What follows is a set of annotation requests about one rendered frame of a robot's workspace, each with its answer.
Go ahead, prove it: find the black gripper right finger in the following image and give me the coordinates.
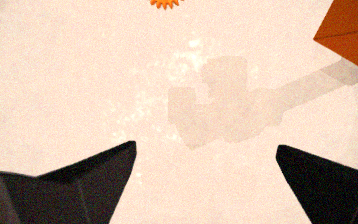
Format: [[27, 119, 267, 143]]
[[275, 144, 358, 224]]

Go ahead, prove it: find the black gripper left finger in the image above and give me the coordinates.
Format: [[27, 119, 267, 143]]
[[0, 140, 137, 224]]

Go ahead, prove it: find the orange gear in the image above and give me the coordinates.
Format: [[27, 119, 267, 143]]
[[150, 0, 179, 10]]

